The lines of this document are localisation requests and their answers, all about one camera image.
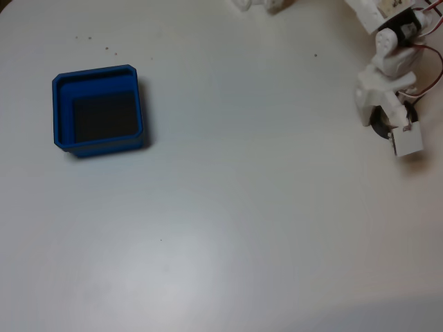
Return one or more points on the black tape roll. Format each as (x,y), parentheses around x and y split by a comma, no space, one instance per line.
(377,130)

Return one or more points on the black pad in box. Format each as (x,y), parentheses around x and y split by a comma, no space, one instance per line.
(104,117)

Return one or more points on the blue plastic box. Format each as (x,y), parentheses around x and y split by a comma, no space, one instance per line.
(65,114)

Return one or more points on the white camera box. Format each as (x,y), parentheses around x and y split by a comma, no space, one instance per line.
(410,140)

